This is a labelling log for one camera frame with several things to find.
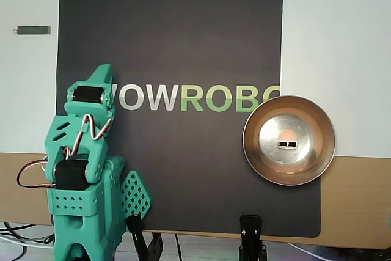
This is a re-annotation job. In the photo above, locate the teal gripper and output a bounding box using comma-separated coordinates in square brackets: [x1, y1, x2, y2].
[64, 64, 117, 121]

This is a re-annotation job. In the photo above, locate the orange ball with black base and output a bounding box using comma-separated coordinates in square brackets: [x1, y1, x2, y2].
[277, 130, 298, 149]

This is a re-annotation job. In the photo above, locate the round metal bowl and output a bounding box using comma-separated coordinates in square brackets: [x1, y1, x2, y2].
[242, 94, 337, 187]

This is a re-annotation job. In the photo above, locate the white paper sheet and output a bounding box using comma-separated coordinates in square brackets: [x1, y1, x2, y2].
[0, 0, 61, 154]
[279, 0, 391, 158]

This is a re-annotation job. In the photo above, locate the grey USB stick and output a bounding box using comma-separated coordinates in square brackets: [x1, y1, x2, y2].
[12, 24, 52, 36]

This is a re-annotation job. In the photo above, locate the black WOWROBO mat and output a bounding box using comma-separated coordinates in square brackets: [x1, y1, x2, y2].
[50, 0, 322, 239]

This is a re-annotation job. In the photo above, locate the black table clamp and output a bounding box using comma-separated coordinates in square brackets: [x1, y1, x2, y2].
[125, 213, 164, 261]

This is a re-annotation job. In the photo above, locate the red white black servo cable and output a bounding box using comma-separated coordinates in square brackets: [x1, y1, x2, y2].
[65, 114, 114, 158]
[16, 158, 57, 190]

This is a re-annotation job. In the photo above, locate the thin black cable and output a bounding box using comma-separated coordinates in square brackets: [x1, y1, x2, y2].
[174, 233, 184, 261]

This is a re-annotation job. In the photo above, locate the black spring camera stand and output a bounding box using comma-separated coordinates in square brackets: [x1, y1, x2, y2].
[238, 214, 269, 261]

